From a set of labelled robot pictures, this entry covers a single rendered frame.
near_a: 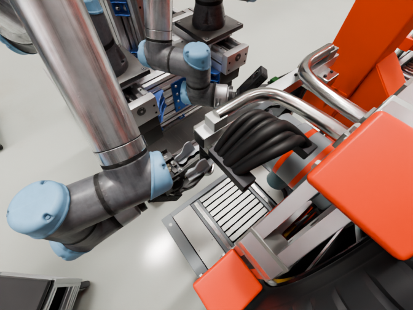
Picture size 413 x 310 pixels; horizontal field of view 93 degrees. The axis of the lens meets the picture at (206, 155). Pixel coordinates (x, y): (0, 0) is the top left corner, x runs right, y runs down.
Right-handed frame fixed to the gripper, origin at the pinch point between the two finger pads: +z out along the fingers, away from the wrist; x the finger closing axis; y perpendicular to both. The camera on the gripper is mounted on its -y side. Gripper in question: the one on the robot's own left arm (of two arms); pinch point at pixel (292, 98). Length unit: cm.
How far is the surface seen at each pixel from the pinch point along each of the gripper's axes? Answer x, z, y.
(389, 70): -17.2, 33.5, -1.3
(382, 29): -17.7, 22.8, -13.4
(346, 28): -24.3, 15.9, -10.0
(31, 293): 66, -86, 50
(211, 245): 35, -19, 76
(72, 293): 66, -81, 70
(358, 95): -14.4, 28.6, 7.9
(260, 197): 4, 8, 76
